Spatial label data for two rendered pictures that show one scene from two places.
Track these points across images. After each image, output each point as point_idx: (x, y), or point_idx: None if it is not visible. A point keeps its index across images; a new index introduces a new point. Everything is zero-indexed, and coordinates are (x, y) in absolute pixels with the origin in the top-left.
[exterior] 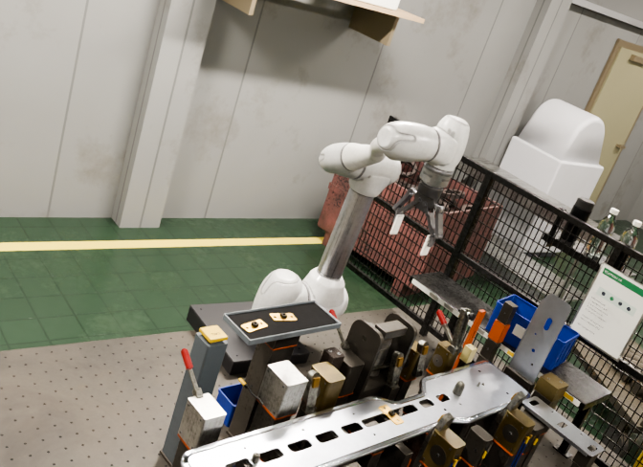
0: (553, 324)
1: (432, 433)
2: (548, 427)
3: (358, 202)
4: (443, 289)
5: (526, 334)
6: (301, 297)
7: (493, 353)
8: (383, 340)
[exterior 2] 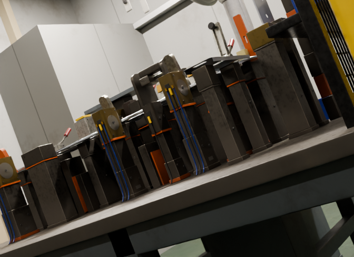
0: None
1: None
2: (232, 74)
3: (225, 8)
4: None
5: (267, 6)
6: None
7: (303, 46)
8: (132, 77)
